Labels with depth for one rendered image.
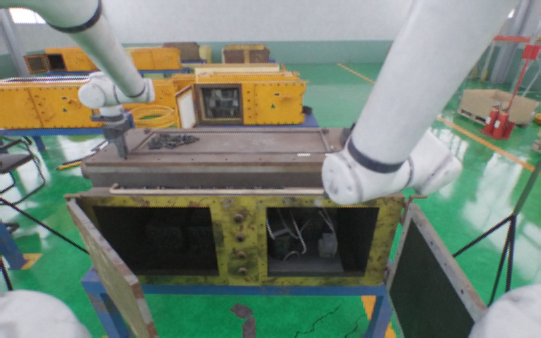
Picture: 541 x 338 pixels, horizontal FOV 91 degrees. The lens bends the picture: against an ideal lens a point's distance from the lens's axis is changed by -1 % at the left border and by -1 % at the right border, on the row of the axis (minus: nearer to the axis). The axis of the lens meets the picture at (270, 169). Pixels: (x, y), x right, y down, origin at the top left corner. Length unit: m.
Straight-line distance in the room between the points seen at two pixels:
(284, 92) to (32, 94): 3.41
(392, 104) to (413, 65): 0.05
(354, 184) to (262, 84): 3.39
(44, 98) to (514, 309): 4.82
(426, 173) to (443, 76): 0.22
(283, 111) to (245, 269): 2.72
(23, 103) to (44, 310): 4.77
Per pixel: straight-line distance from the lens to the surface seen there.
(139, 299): 1.00
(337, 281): 1.59
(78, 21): 0.69
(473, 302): 0.99
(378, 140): 0.38
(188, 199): 1.26
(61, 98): 4.69
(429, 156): 0.52
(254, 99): 3.83
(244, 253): 1.40
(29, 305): 0.34
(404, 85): 0.34
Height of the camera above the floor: 1.89
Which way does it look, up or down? 28 degrees down
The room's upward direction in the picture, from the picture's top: 1 degrees counter-clockwise
